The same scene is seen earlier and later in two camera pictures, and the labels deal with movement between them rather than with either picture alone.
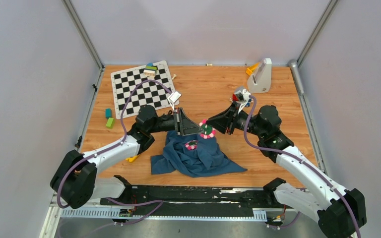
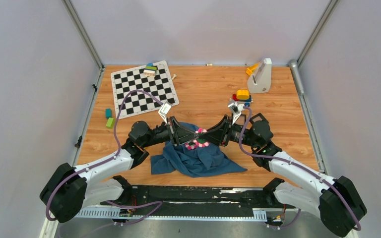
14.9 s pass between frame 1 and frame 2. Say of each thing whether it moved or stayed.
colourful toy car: stayed
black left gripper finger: moved
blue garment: stayed
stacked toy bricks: stayed
